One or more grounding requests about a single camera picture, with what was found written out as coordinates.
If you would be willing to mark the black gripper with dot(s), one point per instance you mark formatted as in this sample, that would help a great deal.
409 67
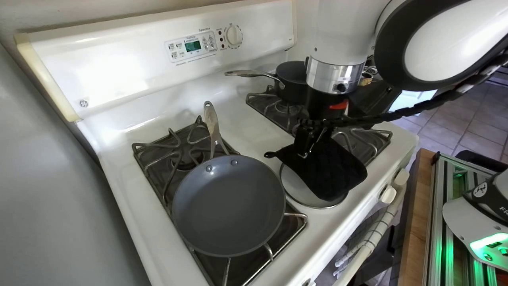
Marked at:
322 108

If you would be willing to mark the black oven mitt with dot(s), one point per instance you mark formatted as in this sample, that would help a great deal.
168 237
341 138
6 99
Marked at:
328 170

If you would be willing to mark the clear glass pot lid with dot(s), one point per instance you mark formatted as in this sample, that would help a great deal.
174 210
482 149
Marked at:
300 192

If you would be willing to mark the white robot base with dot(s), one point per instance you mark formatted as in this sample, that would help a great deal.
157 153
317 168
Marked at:
479 219

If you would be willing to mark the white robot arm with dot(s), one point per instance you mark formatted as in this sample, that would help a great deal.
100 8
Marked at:
414 45

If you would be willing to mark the right burner grate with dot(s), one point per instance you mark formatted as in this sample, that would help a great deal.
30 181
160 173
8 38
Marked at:
363 143

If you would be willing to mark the burner grate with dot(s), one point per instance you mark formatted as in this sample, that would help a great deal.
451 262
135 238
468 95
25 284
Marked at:
363 143
166 161

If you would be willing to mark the black saucepan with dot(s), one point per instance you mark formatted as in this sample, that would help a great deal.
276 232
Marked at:
289 80

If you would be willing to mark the white gas stove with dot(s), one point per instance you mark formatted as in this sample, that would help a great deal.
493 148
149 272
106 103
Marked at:
124 83

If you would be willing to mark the grey frying pan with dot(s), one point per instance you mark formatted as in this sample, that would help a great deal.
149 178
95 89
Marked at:
230 203

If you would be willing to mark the left burner grate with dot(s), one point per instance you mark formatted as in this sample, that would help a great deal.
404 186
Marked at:
166 161

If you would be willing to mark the wooden edged cart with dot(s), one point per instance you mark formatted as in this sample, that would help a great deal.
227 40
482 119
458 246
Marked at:
430 253

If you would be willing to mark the white refrigerator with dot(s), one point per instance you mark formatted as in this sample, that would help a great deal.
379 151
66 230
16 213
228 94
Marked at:
58 223

